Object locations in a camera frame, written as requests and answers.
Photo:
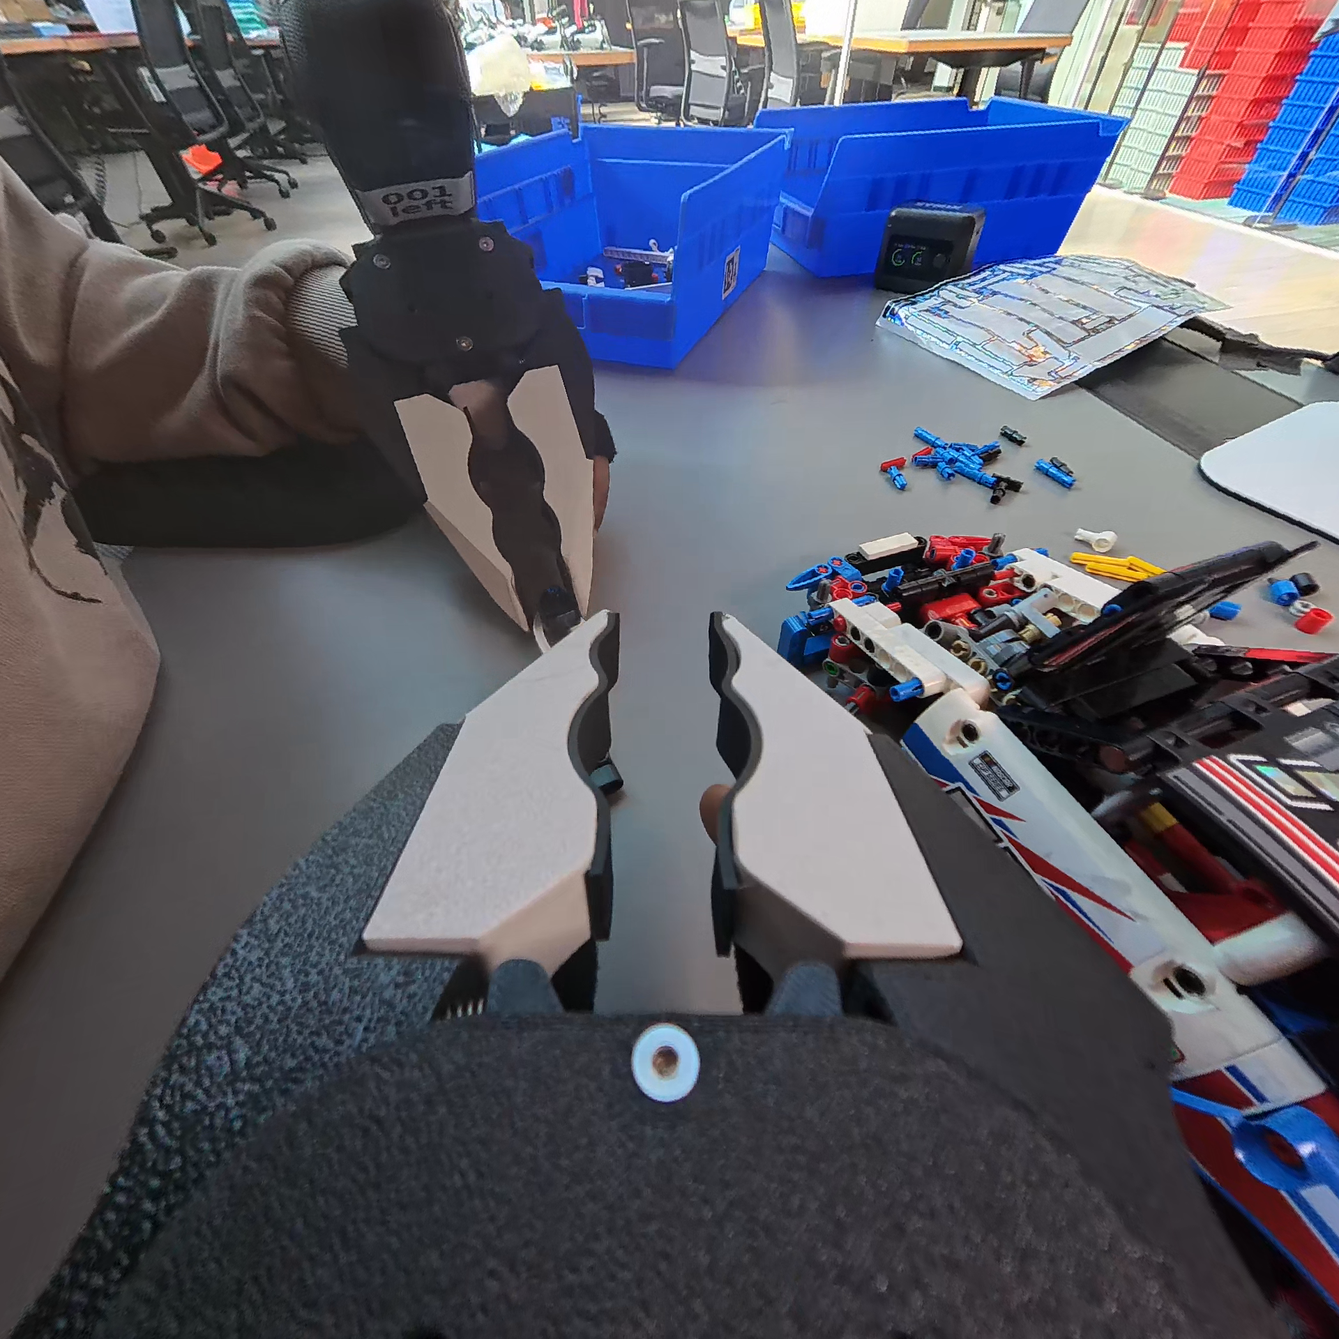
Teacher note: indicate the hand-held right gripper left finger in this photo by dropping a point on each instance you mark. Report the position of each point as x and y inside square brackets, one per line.
[503, 817]

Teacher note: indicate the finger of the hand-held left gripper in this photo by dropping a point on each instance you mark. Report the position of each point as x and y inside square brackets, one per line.
[450, 471]
[572, 471]

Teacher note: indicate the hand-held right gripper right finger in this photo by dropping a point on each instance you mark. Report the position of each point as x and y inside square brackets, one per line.
[827, 838]

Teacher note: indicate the black curved brick blue pin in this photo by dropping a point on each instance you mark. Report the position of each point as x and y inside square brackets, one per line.
[560, 610]

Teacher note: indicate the white curved frame brick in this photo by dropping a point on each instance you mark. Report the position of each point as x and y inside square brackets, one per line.
[543, 637]

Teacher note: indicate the sticker sheet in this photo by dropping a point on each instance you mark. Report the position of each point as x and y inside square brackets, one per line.
[1047, 324]

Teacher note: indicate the grey desk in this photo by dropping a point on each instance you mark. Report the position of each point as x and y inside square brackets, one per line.
[733, 439]

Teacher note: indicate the wooden office desk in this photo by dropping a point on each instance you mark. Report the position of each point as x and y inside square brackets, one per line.
[941, 42]
[63, 44]

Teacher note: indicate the person's right hand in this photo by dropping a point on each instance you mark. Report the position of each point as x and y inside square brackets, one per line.
[717, 811]

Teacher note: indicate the grey and black loose bricks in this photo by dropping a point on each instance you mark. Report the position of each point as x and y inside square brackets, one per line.
[629, 270]

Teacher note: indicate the partly built brick race car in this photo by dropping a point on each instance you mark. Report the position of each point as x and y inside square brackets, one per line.
[1047, 838]

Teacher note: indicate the blue storage bin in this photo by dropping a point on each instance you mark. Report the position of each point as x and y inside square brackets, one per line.
[639, 189]
[941, 168]

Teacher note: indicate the white plastic bag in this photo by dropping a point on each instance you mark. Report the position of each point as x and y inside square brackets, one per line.
[498, 69]

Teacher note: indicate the black office chair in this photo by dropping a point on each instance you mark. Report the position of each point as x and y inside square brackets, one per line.
[47, 168]
[712, 63]
[168, 63]
[785, 53]
[226, 63]
[659, 53]

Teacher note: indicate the red and blue pin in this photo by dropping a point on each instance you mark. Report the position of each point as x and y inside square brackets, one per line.
[897, 476]

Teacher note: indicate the pile of blue connector pins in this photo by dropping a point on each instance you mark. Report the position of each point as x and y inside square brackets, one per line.
[957, 458]

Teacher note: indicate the yellow brick pin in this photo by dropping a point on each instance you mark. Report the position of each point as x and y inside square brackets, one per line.
[1136, 572]
[1104, 562]

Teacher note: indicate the black angled pin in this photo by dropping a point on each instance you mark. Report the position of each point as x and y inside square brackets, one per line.
[1007, 489]

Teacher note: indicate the small white connector brick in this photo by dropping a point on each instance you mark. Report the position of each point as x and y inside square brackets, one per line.
[1094, 540]

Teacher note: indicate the black portable power station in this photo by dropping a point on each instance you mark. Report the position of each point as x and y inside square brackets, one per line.
[927, 246]

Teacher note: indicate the blue and black pin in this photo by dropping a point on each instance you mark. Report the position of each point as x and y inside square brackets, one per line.
[1055, 473]

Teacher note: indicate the person's beige sweatshirt torso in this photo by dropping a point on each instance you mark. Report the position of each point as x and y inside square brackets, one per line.
[63, 733]

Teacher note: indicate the scattered small brick connectors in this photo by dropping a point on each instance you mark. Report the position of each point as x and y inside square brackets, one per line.
[1313, 619]

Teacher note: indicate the white rounded pad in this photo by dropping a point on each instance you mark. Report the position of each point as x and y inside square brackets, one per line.
[1287, 471]

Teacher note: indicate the stack of pale crates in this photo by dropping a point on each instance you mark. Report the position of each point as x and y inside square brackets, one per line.
[1145, 116]

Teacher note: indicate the stack of red crates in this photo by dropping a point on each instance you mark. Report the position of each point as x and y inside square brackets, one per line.
[1225, 104]

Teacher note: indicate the stack of blue crates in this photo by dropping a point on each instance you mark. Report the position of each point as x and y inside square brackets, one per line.
[1298, 157]

